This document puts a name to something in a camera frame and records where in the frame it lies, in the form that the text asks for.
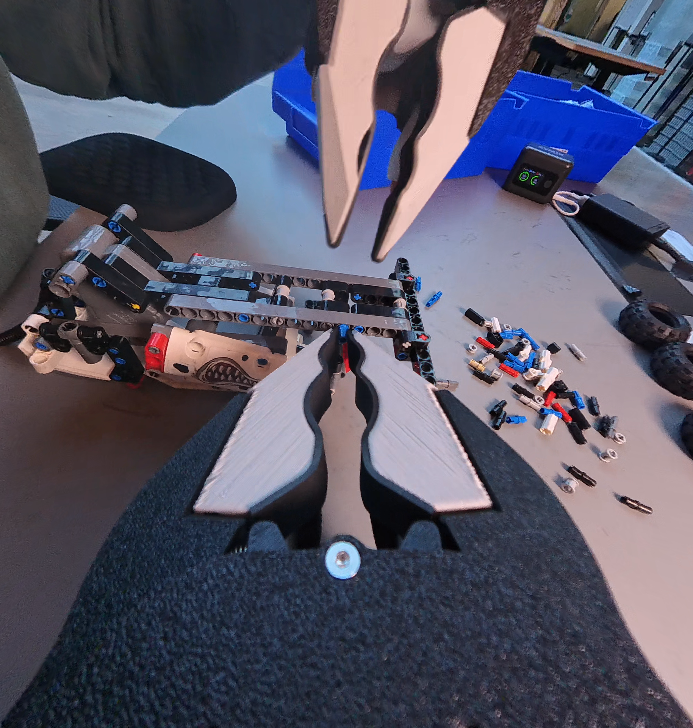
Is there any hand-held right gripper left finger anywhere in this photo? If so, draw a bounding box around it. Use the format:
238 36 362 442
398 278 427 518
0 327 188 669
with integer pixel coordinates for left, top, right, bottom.
193 333 340 522

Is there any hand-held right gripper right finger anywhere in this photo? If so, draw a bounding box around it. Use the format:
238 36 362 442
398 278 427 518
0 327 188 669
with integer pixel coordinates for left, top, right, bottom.
349 330 493 526

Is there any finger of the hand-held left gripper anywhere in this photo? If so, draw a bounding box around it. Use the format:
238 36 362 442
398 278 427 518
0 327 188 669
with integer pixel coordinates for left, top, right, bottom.
316 0 413 249
373 0 512 262

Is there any blue plastic storage bin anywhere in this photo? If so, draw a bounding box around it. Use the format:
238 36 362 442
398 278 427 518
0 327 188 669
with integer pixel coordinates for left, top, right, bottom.
443 69 656 186
271 48 398 192

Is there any toy brick vehicle model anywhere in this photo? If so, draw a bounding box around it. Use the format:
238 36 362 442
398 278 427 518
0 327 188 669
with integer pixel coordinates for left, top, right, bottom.
0 205 438 393

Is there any grey desk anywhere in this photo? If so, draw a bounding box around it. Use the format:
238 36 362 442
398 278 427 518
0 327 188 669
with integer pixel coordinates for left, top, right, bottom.
0 74 693 728

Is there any small black display device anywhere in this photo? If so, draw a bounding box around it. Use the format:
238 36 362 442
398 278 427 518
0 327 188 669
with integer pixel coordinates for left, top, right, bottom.
504 145 574 206

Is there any pile of small brick parts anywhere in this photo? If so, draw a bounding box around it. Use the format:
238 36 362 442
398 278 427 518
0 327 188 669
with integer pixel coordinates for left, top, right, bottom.
460 302 654 518

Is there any black power adapter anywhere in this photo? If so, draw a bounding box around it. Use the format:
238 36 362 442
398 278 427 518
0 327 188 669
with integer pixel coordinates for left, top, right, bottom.
576 191 671 253

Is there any black flat plate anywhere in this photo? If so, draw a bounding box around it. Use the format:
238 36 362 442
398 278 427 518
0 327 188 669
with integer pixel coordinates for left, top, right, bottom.
563 214 693 322

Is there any person's green sweater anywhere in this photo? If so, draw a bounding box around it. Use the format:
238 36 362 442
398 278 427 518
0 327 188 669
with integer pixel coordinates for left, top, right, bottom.
0 23 49 322

